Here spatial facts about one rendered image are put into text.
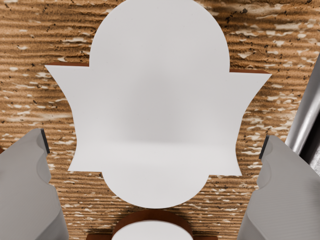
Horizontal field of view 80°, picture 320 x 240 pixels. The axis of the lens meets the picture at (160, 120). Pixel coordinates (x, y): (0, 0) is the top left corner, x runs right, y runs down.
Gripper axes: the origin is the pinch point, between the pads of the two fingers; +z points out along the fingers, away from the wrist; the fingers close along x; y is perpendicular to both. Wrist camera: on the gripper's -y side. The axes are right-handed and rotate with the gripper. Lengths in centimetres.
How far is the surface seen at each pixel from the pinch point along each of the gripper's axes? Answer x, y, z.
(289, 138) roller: 11.0, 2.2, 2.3
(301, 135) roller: 11.8, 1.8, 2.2
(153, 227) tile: 0.0, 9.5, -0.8
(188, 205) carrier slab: 3.0, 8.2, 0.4
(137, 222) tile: -1.3, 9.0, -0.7
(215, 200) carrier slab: 5.3, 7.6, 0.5
